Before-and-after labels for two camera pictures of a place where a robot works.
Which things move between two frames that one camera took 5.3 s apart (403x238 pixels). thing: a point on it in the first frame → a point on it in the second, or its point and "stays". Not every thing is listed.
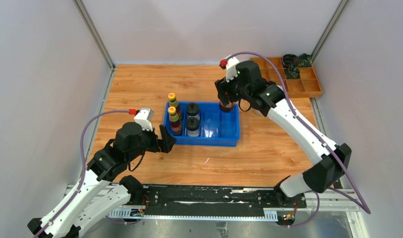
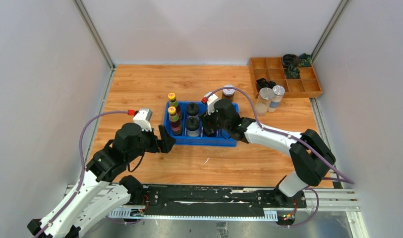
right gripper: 222,87 → 206,118
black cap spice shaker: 192,110 stays
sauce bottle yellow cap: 176,124 stays
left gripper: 167,141 stays
